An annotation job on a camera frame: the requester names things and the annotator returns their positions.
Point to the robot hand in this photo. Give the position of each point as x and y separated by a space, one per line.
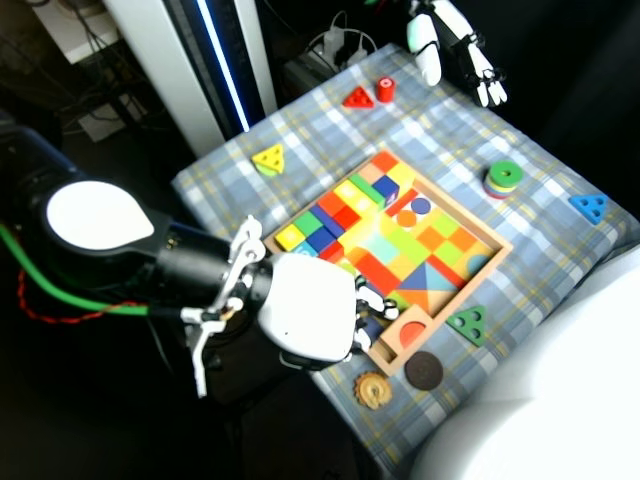
425 45
305 305

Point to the red triangle block with holes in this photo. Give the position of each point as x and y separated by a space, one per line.
358 98

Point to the red half-round block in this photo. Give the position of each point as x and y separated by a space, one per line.
412 334

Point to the yellow triangle block with holes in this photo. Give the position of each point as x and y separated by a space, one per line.
268 158

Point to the green triangle block with holes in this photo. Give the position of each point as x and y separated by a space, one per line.
472 322

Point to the blue triangle block with holes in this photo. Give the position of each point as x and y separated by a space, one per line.
588 207

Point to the teal cube with number five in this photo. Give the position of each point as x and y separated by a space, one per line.
302 250

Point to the red cylinder with white print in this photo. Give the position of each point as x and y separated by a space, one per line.
385 94

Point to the blue wooden cube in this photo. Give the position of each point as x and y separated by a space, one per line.
321 240
385 187

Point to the yellow cube with white bars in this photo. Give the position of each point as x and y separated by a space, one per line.
289 237

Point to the green wooden cube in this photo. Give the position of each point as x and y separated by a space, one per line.
307 222

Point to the white power strip with plugs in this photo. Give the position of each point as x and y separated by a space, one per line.
332 42

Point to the dark red wooden cube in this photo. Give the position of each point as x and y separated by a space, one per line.
346 217

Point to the tan flower-shaped cookie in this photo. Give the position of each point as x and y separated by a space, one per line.
372 391

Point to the yellow cube with letter S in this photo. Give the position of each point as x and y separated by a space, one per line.
362 204

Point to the yellow cube with letter E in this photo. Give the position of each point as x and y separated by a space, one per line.
345 192

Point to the plain yellow wooden cube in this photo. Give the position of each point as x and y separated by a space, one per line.
401 175

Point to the brown chocolate cookie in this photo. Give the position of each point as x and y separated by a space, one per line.
424 370

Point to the natural wooden cube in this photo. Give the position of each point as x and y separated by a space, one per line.
370 174

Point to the square wooden tray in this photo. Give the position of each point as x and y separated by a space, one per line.
450 235

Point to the large white blurred shell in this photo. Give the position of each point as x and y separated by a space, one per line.
550 400

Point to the white column with blue light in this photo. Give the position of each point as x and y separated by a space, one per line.
150 50

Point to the white box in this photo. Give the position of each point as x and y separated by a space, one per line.
70 35

